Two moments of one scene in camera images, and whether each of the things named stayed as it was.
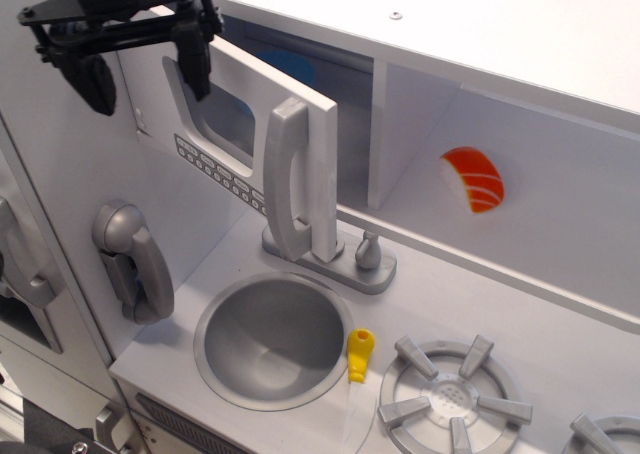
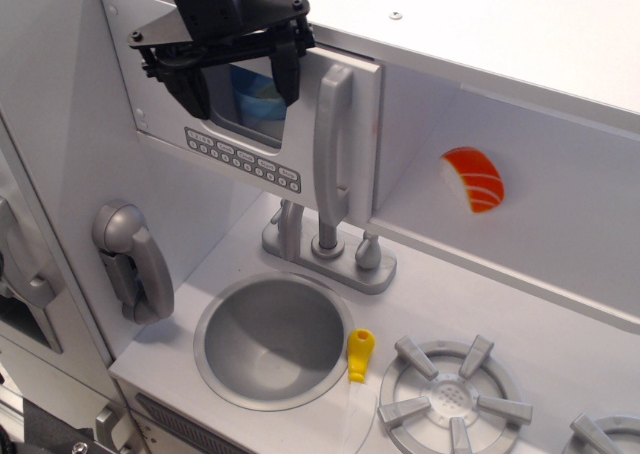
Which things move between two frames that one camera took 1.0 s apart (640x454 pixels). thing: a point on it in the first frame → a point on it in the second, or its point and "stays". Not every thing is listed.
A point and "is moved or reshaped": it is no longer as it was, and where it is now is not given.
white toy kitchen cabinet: x=405 y=219 stays
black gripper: x=102 y=8 → x=223 y=23
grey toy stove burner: x=451 y=398 stays
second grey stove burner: x=615 y=434 stays
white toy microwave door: x=264 y=136 is moved or reshaped
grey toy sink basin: x=270 y=341 stays
